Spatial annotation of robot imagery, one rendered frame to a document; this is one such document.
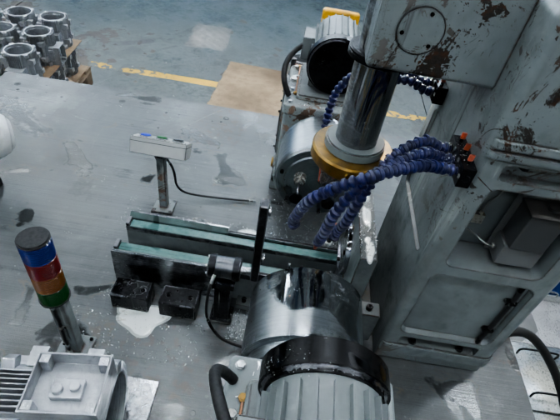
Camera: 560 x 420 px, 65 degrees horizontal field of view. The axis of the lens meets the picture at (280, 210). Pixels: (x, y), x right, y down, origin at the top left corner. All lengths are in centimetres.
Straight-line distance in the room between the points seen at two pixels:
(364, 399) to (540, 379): 144
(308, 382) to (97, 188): 122
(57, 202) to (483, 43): 132
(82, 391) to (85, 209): 84
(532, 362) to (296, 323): 132
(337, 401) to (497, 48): 58
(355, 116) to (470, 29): 26
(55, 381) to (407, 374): 85
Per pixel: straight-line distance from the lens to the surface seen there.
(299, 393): 58
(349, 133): 92
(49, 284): 100
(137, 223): 134
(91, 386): 86
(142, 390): 106
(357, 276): 105
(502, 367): 144
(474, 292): 110
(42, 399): 87
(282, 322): 86
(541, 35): 76
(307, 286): 90
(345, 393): 59
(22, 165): 181
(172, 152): 136
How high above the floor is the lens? 187
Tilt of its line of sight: 43 degrees down
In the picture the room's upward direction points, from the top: 10 degrees clockwise
